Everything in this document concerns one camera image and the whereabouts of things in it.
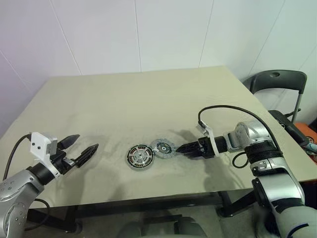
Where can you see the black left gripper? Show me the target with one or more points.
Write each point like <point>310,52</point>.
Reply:
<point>63,163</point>

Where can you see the dark grey folding chair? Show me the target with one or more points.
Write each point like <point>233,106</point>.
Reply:
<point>284,79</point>

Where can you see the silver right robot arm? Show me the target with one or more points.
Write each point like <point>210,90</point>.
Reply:
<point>277,181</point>

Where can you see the grey round motor lid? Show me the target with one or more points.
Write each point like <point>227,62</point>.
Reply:
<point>163,148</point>

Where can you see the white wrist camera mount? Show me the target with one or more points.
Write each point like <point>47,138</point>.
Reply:
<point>37,145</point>
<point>210,134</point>

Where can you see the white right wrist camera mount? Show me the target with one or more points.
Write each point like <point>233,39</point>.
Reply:
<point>210,134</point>

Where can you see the black table frame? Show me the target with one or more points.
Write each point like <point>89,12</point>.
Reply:
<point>148,202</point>

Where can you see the round motor housing copper windings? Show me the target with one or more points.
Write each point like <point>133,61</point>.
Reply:
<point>149,163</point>

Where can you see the silver spoked rotor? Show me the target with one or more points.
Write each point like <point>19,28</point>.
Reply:
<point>140,157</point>

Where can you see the dark grey rounded shape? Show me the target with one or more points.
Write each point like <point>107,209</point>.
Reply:
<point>189,227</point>

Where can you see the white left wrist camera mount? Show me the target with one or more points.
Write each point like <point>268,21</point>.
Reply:
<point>37,145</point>

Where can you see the orange object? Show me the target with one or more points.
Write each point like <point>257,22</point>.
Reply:
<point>309,129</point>

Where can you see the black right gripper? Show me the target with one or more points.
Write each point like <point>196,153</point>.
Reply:
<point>206,148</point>

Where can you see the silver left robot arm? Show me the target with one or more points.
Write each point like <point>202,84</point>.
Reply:
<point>15,188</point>

